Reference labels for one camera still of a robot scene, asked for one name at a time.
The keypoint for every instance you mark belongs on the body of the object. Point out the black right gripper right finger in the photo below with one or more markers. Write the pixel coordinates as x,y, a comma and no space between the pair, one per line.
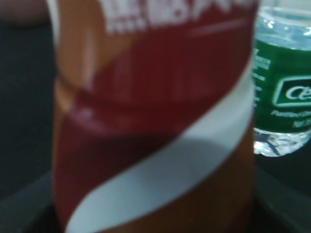
289,206

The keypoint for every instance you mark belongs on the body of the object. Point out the brown Nescafe coffee bottle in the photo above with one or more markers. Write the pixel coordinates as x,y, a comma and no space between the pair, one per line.
153,115

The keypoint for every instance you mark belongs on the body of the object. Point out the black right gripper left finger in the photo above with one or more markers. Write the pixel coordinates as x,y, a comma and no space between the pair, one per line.
21,209

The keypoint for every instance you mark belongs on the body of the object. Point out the clear water bottle green label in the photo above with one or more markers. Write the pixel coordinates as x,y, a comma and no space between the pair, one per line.
282,77

